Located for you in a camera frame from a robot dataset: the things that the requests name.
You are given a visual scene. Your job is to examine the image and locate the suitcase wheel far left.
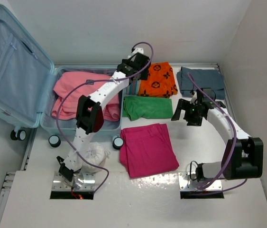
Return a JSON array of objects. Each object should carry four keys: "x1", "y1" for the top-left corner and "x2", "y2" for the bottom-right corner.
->
[{"x1": 10, "y1": 130, "x2": 27, "y2": 141}]

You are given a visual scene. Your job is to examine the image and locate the suitcase wheel front left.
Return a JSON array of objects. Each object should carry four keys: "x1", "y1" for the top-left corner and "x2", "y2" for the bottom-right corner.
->
[{"x1": 48, "y1": 135, "x2": 61, "y2": 148}]

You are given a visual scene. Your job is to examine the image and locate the magenta pants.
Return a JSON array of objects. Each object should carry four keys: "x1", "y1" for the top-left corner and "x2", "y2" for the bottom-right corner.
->
[{"x1": 120, "y1": 123, "x2": 179, "y2": 179}]

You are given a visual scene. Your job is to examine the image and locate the green towel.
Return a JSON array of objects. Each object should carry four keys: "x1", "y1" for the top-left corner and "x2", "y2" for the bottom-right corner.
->
[{"x1": 122, "y1": 96, "x2": 173, "y2": 121}]

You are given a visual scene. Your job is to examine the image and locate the purple cable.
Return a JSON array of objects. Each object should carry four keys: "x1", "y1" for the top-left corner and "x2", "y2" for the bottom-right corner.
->
[
  {"x1": 186, "y1": 72, "x2": 248, "y2": 193},
  {"x1": 55, "y1": 41, "x2": 154, "y2": 195}
]

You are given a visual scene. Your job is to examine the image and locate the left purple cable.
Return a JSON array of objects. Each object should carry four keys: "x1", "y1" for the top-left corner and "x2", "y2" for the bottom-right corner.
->
[{"x1": 55, "y1": 41, "x2": 154, "y2": 195}]

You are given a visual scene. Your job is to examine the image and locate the pink hoodie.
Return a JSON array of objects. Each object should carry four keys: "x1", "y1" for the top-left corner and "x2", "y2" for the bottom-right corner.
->
[{"x1": 51, "y1": 71, "x2": 110, "y2": 120}]

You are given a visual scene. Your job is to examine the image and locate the light blue open suitcase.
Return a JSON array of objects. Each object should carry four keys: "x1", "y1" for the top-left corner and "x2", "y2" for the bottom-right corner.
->
[{"x1": 0, "y1": 4, "x2": 116, "y2": 136}]

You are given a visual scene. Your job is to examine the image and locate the white drawstring bag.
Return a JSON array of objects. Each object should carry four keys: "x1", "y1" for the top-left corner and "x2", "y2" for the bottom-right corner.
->
[{"x1": 80, "y1": 142, "x2": 109, "y2": 173}]

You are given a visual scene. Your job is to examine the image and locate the grey blue cloth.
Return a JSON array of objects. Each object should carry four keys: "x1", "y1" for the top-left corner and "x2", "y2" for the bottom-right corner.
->
[{"x1": 176, "y1": 67, "x2": 225, "y2": 100}]

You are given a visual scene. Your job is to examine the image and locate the orange patterned towel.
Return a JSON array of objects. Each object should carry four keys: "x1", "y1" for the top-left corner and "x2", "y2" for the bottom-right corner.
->
[{"x1": 138, "y1": 62, "x2": 178, "y2": 98}]

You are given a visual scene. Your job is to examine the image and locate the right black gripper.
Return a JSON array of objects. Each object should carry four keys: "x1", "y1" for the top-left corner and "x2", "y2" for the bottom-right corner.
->
[{"x1": 172, "y1": 98, "x2": 203, "y2": 126}]

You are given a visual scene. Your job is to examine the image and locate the suitcase wheel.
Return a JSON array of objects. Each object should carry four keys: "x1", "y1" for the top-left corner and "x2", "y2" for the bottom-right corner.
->
[
  {"x1": 48, "y1": 135, "x2": 61, "y2": 148},
  {"x1": 10, "y1": 130, "x2": 27, "y2": 141},
  {"x1": 112, "y1": 136, "x2": 124, "y2": 150}
]

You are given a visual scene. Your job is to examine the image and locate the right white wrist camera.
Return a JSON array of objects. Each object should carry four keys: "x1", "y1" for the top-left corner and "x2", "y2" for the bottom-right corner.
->
[{"x1": 190, "y1": 89, "x2": 204, "y2": 105}]

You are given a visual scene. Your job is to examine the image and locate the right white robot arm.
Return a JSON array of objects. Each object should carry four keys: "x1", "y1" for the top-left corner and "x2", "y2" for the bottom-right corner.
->
[{"x1": 171, "y1": 99, "x2": 264, "y2": 181}]

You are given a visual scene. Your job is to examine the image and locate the metal base plate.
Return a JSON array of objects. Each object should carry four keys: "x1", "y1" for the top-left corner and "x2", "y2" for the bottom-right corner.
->
[
  {"x1": 178, "y1": 171, "x2": 223, "y2": 192},
  {"x1": 51, "y1": 172, "x2": 95, "y2": 191}
]

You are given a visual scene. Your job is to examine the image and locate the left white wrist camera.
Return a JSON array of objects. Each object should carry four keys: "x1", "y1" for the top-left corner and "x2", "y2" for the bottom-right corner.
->
[{"x1": 131, "y1": 47, "x2": 144, "y2": 54}]

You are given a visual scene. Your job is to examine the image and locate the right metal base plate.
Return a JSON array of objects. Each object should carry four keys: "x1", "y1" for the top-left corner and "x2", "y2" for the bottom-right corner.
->
[{"x1": 178, "y1": 171, "x2": 223, "y2": 192}]

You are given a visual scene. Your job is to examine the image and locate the white first aid case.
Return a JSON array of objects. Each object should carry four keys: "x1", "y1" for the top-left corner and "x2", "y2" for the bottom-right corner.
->
[{"x1": 126, "y1": 80, "x2": 140, "y2": 95}]

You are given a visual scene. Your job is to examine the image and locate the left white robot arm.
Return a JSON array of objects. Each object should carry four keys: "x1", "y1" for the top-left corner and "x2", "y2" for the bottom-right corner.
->
[{"x1": 59, "y1": 52, "x2": 152, "y2": 182}]

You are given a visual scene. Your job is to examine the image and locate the suitcase wheel front right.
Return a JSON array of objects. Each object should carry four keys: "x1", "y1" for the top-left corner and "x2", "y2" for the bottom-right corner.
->
[{"x1": 112, "y1": 136, "x2": 124, "y2": 150}]

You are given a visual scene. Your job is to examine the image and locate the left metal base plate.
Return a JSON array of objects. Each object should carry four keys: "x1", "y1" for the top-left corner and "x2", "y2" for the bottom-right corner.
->
[{"x1": 51, "y1": 172, "x2": 95, "y2": 191}]

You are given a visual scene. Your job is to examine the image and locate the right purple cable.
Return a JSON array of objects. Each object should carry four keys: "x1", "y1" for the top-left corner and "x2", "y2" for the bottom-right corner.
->
[{"x1": 186, "y1": 72, "x2": 248, "y2": 193}]

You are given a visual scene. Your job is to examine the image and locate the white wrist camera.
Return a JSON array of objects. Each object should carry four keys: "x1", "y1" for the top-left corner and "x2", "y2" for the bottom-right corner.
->
[
  {"x1": 131, "y1": 47, "x2": 144, "y2": 54},
  {"x1": 190, "y1": 89, "x2": 204, "y2": 105}
]

